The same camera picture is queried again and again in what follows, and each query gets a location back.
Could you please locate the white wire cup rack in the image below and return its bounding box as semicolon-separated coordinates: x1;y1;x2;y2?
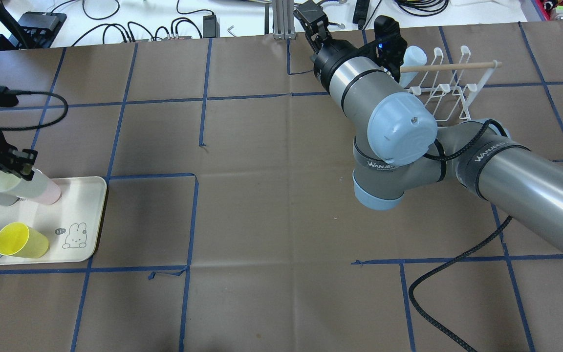
404;46;503;126

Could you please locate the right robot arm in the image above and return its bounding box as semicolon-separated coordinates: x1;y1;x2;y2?
304;14;563;252

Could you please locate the light blue cup front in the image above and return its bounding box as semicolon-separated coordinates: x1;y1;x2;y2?
399;46;427;88

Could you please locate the black power adapter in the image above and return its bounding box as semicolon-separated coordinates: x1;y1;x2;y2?
202;14;220;38

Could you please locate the cream plastic tray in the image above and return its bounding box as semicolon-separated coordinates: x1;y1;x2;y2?
0;176;108;265

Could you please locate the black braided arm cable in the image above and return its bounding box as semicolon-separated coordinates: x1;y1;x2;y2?
408;119;514;352

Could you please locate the yellow plastic cup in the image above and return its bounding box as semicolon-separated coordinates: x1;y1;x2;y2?
0;222;49;259

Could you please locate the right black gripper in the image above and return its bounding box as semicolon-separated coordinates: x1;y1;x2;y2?
357;15;408;82

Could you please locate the pink plastic cup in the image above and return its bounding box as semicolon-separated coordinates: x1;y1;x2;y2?
20;182;61;205

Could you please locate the aluminium frame post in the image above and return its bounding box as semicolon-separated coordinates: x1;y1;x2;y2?
272;0;296;40

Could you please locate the white plastic cup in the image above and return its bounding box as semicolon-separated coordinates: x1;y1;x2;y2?
0;169;54;198

